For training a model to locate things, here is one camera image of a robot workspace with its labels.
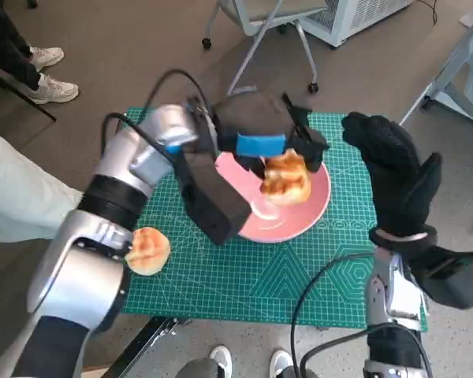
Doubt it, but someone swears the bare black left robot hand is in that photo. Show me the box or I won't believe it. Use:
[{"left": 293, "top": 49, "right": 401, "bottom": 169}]
[{"left": 212, "top": 92, "right": 331, "bottom": 183}]

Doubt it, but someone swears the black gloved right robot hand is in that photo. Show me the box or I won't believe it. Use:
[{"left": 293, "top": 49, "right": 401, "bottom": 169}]
[{"left": 341, "top": 111, "right": 443, "bottom": 239}]

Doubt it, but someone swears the long toy bread loaf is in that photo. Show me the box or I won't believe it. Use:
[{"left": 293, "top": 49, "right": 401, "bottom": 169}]
[{"left": 259, "top": 151, "right": 312, "bottom": 206}]

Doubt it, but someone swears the pink bowl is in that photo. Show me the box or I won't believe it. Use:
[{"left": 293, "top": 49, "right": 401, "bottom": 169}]
[{"left": 214, "top": 151, "right": 333, "bottom": 243}]

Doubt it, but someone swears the round toy bread bun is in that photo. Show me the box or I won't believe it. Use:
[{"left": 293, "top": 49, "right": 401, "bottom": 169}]
[{"left": 125, "top": 227, "right": 171, "bottom": 276}]

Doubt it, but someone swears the grey office chair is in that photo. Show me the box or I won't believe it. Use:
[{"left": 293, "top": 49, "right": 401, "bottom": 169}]
[{"left": 200, "top": 0, "right": 336, "bottom": 98}]

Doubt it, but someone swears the white perforated cabinet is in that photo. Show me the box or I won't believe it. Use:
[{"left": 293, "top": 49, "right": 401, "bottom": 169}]
[{"left": 299, "top": 0, "right": 417, "bottom": 48}]

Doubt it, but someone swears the green cutting mat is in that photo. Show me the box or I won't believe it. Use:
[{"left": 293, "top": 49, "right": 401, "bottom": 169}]
[{"left": 120, "top": 106, "right": 430, "bottom": 328}]

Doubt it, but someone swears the black metal rod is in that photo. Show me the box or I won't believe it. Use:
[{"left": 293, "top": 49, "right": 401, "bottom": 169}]
[{"left": 0, "top": 65, "right": 58, "bottom": 122}]

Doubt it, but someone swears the white shoe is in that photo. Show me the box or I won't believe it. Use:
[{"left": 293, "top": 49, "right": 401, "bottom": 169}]
[
  {"left": 209, "top": 345, "right": 233, "bottom": 378},
  {"left": 268, "top": 349, "right": 295, "bottom": 378}
]

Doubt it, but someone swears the person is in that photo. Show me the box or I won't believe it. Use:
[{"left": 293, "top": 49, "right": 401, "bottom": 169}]
[
  {"left": 0, "top": 0, "right": 80, "bottom": 106},
  {"left": 0, "top": 124, "right": 84, "bottom": 241}
]

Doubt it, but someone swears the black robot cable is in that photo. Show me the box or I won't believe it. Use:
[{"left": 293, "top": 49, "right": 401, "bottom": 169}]
[
  {"left": 101, "top": 69, "right": 216, "bottom": 158},
  {"left": 290, "top": 254, "right": 375, "bottom": 378}
]

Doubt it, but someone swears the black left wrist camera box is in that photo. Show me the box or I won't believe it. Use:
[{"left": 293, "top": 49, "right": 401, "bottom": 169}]
[{"left": 179, "top": 149, "right": 253, "bottom": 247}]

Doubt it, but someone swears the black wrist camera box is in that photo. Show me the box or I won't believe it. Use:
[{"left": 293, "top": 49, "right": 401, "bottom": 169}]
[
  {"left": 408, "top": 242, "right": 473, "bottom": 310},
  {"left": 179, "top": 149, "right": 253, "bottom": 247}
]

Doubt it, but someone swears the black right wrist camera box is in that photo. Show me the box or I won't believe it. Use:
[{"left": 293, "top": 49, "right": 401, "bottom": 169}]
[{"left": 408, "top": 242, "right": 473, "bottom": 310}]

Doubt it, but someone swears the thin black floor cable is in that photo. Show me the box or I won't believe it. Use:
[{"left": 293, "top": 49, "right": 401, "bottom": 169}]
[{"left": 415, "top": 0, "right": 438, "bottom": 27}]

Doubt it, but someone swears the black metal table bracket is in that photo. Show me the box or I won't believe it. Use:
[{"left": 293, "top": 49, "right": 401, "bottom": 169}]
[{"left": 110, "top": 314, "right": 192, "bottom": 378}]

